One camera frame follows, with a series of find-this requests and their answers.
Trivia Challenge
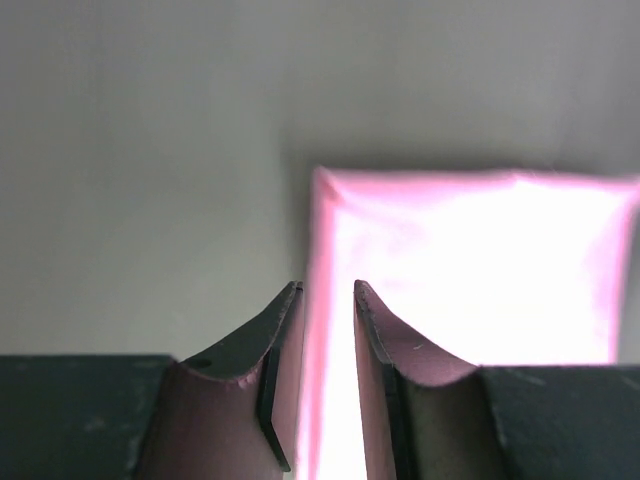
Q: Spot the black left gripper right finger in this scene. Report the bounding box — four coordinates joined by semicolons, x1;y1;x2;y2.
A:
354;280;639;479

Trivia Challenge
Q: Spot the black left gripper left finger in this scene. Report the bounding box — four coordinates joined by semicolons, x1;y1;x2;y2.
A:
1;282;304;479

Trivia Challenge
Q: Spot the pink t shirt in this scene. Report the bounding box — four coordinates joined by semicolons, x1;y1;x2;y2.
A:
297;168;639;479

